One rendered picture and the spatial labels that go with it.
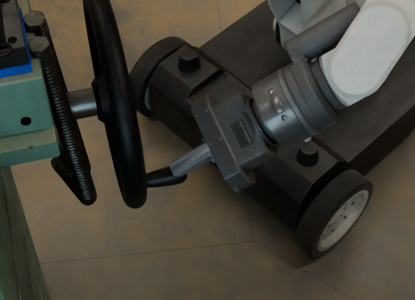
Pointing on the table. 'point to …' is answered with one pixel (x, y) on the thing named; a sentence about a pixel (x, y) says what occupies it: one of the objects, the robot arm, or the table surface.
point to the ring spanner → (4, 34)
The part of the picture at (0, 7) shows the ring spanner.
